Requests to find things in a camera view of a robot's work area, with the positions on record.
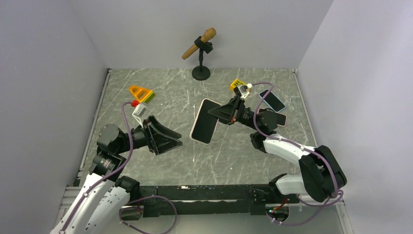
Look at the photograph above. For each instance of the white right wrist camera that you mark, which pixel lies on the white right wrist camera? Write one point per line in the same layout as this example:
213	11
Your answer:
243	90

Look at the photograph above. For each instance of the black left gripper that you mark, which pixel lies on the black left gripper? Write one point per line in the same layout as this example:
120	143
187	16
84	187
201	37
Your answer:
161	141

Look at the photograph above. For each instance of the phone in blue case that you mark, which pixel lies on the phone in blue case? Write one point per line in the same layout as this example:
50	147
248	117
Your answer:
272	101

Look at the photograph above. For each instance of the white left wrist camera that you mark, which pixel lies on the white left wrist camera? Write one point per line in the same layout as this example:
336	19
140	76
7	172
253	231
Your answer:
141	111

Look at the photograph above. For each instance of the yellow toy brick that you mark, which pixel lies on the yellow toy brick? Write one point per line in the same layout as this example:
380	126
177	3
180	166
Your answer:
236	83

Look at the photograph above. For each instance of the phone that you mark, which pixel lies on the phone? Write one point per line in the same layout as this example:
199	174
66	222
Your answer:
281	119
272	101

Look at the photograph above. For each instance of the wooden microphone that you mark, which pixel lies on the wooden microphone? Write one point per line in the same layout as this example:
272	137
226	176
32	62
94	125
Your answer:
202	42

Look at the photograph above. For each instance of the black microphone stand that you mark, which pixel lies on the black microphone stand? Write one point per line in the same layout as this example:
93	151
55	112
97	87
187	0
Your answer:
201	72

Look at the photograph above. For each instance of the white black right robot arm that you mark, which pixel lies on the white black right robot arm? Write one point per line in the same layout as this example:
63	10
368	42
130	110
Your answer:
320	175

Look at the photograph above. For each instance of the orange green toy block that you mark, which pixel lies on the orange green toy block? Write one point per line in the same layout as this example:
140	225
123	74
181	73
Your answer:
141	94

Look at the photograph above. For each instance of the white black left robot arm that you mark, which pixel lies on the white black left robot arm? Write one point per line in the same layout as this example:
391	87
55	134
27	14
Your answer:
105	191

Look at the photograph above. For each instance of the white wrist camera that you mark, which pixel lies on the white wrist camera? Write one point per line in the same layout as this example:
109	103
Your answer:
141	111
243	90

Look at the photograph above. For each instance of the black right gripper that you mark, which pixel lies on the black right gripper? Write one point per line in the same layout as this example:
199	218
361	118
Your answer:
230	112

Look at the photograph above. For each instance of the beige phone case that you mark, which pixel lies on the beige phone case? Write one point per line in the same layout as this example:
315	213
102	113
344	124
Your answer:
192	129

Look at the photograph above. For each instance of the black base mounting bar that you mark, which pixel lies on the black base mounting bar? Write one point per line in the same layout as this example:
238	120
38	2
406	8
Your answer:
253	199

